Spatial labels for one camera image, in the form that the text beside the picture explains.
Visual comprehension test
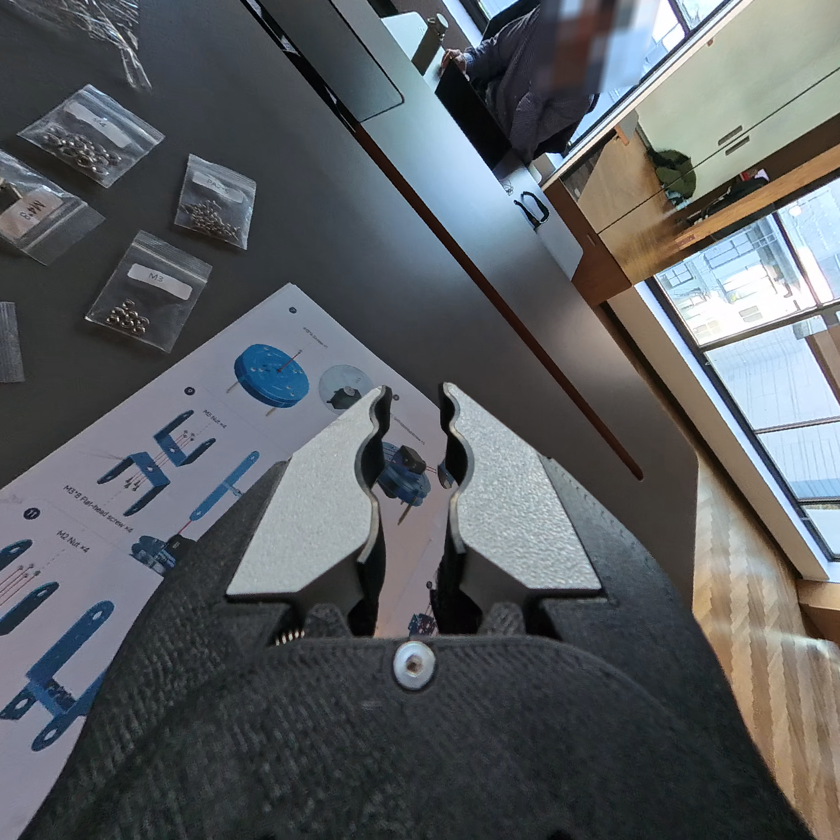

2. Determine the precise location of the crumpled clear plastic wrap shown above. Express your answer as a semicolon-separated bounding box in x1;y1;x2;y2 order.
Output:
26;0;155;89

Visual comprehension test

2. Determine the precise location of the group of small screw bags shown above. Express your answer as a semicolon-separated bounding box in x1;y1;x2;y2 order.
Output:
18;84;257;353

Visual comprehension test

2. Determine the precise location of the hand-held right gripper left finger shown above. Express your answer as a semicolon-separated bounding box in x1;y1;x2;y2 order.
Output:
225;386;391;637

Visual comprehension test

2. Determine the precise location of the green backpack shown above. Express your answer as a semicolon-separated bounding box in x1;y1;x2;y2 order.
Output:
646;150;698;207

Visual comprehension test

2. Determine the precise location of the dark desk mat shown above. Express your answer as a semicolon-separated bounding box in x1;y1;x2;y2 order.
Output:
259;0;403;123

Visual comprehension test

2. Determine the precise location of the wooden side counter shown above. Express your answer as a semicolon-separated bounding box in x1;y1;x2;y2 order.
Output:
543;125;840;306

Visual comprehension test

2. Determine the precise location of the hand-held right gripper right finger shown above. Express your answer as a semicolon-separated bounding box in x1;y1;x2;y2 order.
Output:
433;381;603;637

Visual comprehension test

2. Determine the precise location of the pale green cabinet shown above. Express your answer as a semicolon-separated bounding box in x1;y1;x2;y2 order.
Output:
617;0;840;198

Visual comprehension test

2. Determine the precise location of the grey cylinder bottle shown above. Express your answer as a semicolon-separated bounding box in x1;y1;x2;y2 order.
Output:
420;13;450;76

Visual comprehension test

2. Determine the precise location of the printed assembly manual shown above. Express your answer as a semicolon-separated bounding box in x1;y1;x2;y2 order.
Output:
0;282;460;840

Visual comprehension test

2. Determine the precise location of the black laptop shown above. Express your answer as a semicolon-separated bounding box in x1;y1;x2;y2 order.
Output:
433;62;526;165

